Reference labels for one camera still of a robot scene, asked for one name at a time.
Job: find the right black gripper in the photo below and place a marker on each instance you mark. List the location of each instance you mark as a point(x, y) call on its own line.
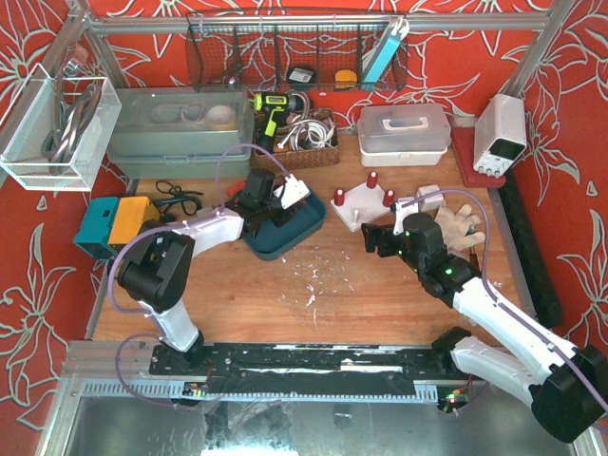
point(380, 238)

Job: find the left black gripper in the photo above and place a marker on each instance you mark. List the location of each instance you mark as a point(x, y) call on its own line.
point(277, 212)

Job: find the red spring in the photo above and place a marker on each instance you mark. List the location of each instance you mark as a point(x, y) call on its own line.
point(388, 198)
point(372, 180)
point(339, 197)

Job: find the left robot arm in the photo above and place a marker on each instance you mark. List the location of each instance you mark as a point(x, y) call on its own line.
point(154, 266)

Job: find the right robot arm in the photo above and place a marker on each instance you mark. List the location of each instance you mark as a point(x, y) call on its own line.
point(565, 386)

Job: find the red cube box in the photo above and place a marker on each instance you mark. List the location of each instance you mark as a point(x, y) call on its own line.
point(235, 188)

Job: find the teal plastic tray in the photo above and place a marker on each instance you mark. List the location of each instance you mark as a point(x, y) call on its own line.
point(270, 242)

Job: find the white cube charger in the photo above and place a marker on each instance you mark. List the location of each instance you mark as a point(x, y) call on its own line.
point(432, 203)

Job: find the beige work glove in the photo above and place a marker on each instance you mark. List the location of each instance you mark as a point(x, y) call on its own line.
point(455, 228)

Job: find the woven brown basket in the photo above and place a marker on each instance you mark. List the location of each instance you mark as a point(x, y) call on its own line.
point(310, 142)

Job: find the white clear lidded toolbox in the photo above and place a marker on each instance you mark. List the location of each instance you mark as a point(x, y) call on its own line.
point(403, 135)

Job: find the grey plastic storage box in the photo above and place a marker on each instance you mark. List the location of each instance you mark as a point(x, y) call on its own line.
point(179, 133)

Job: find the red mat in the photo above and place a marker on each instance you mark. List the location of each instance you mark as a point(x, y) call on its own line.
point(462, 143)

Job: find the yellow tape measure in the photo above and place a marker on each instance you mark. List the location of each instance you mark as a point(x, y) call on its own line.
point(345, 79)

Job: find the white bench power supply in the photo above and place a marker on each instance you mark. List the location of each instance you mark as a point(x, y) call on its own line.
point(500, 136)

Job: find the teal power supply box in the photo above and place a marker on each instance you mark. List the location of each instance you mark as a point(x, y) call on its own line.
point(94, 233)

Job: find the blue white book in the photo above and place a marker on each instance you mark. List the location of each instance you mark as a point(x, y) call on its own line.
point(375, 61)

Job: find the clear acrylic bin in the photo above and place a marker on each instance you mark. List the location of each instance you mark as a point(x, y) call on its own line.
point(54, 136)

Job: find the white four-peg base plate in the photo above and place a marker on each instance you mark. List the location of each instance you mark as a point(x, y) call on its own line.
point(362, 205)

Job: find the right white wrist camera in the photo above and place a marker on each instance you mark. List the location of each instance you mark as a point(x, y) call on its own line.
point(402, 208)

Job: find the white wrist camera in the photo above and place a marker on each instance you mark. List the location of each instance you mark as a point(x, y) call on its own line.
point(294, 190)
point(402, 208)

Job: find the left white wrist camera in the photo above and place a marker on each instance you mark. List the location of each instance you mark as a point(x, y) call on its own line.
point(294, 190)

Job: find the green yellow cordless drill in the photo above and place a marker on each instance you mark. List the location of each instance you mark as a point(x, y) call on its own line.
point(276, 108)

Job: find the black wire wall basket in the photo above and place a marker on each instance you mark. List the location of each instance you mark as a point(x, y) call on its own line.
point(254, 48)

